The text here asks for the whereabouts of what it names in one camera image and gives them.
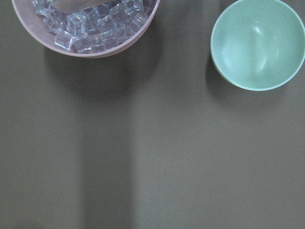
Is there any pink bowl with ice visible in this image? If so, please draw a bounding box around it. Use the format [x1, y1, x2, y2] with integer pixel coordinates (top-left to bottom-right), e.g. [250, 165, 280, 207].
[12, 0, 160, 58]

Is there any mint green bowl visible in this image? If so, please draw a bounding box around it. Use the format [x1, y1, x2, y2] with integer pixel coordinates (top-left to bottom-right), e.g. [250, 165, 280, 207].
[210, 0, 305, 91]

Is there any steel ice scoop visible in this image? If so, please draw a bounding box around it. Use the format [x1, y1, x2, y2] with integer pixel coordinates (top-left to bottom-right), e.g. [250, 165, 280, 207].
[46, 0, 111, 14]

